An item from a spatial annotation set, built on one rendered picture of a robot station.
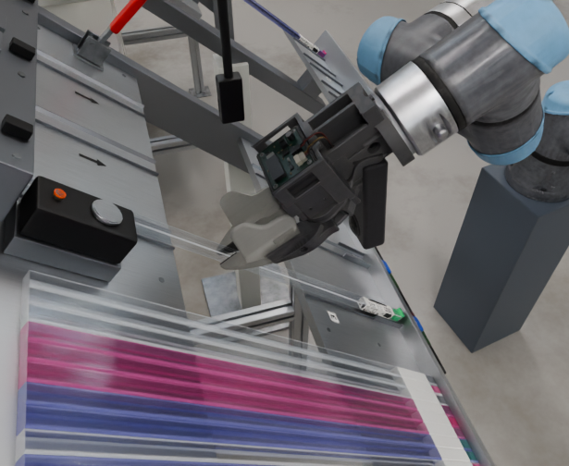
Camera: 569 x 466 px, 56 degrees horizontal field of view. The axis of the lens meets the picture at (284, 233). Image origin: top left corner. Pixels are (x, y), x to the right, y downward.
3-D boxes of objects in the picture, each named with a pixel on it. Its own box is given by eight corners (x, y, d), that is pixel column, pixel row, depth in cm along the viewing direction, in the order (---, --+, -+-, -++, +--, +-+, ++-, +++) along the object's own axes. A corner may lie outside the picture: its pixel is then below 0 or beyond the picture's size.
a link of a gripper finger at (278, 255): (254, 233, 53) (325, 179, 51) (265, 240, 54) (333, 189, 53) (269, 266, 50) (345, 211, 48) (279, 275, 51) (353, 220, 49)
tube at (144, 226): (392, 313, 74) (399, 309, 74) (397, 322, 73) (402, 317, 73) (18, 181, 42) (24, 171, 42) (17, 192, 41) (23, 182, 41)
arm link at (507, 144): (476, 82, 63) (460, 24, 54) (562, 127, 57) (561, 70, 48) (432, 134, 64) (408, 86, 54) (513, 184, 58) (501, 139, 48)
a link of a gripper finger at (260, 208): (184, 211, 54) (258, 161, 51) (220, 238, 58) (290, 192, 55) (188, 234, 52) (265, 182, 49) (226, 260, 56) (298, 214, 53)
